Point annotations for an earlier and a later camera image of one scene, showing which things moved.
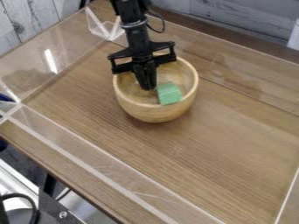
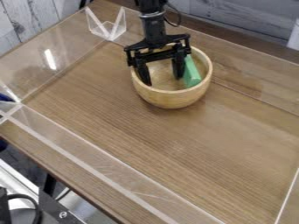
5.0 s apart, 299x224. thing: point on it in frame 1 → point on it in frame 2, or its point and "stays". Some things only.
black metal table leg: (49, 185) stays
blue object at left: (4, 97) stays
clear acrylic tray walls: (219, 166) stays
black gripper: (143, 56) → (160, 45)
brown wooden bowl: (140, 101) → (167, 93)
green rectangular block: (169, 93) → (191, 75)
